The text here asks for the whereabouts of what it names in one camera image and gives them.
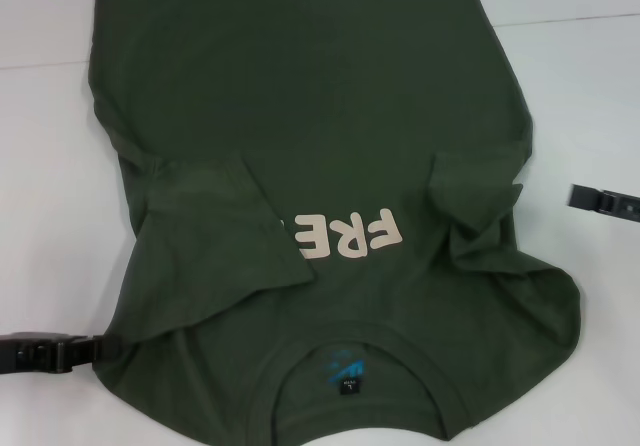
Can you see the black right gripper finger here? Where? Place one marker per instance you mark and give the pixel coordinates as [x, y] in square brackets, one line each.
[605, 202]

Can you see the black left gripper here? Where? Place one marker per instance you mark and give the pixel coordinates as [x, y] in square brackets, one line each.
[14, 353]

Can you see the dark green FREE! t-shirt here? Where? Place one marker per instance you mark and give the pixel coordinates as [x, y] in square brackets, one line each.
[350, 91]

